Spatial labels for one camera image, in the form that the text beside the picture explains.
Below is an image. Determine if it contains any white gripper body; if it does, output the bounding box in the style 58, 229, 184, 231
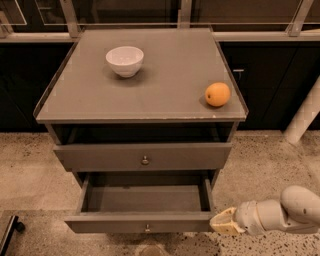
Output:
235, 200, 284, 236

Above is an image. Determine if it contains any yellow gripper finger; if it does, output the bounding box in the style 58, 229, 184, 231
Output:
209, 207, 245, 235

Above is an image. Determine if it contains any grey drawer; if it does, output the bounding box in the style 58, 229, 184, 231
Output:
65, 171, 215, 233
54, 143, 231, 172

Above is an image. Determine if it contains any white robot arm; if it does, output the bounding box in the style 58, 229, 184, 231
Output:
210, 185, 320, 236

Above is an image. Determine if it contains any grey top drawer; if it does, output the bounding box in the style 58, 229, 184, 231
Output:
54, 143, 231, 172

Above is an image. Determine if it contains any grey drawer cabinet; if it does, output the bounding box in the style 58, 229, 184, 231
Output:
33, 27, 250, 181

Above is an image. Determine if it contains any white pole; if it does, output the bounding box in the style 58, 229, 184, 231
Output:
284, 76, 320, 144

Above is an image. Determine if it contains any orange fruit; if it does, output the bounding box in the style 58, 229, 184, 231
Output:
205, 82, 231, 107

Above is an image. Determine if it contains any white ceramic bowl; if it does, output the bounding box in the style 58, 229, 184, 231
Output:
106, 46, 144, 78

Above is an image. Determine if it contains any black caster wheel base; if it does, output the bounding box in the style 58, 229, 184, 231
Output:
0, 215, 25, 256

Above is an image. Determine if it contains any metal window frame rail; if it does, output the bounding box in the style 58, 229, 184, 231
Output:
0, 0, 320, 43

